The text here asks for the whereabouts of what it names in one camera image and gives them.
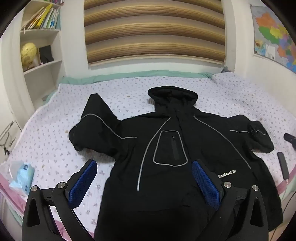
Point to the colourful wall map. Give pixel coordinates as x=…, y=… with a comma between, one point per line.
x=272, y=34

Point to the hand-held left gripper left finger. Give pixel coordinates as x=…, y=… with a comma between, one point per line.
x=83, y=183

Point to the white bookshelf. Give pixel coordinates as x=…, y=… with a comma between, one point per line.
x=49, y=69

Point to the row of books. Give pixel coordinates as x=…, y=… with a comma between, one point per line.
x=44, y=18

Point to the brown striped window blind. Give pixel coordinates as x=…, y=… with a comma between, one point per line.
x=153, y=32

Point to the blue tissue pack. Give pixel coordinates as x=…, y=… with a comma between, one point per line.
x=23, y=177

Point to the white drawing poster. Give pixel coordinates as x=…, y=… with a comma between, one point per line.
x=9, y=139

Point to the yellow globe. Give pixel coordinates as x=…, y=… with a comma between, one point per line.
x=28, y=52

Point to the black hooded jacket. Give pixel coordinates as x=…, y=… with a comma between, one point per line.
x=161, y=115

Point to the mint green blanket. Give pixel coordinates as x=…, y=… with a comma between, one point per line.
x=115, y=77

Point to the black box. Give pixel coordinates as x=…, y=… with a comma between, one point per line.
x=45, y=54

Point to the floral white bed sheet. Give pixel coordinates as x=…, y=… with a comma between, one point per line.
x=57, y=139

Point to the small grey object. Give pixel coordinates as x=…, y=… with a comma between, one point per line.
x=224, y=69

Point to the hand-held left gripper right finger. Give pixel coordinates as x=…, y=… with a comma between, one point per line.
x=205, y=183

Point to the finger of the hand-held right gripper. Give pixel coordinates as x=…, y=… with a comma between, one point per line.
x=291, y=138
x=283, y=164

